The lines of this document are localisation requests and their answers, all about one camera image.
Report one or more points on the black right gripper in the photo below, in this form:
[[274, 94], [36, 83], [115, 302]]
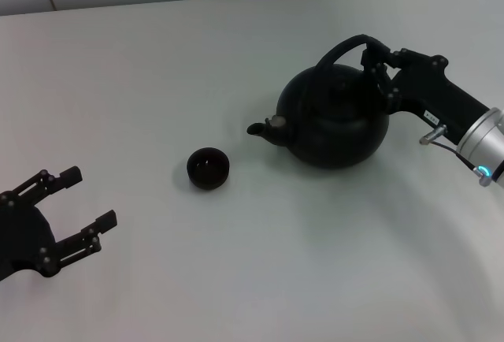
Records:
[[429, 90]]

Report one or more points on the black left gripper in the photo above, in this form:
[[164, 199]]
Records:
[[23, 235]]

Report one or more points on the black round teapot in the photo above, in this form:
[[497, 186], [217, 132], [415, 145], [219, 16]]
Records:
[[334, 137]]

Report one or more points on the small black teacup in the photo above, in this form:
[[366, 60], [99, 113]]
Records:
[[208, 168]]

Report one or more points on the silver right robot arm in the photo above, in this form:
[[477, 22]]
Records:
[[484, 137]]

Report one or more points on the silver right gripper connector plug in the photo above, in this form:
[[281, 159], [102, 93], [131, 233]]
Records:
[[432, 134]]

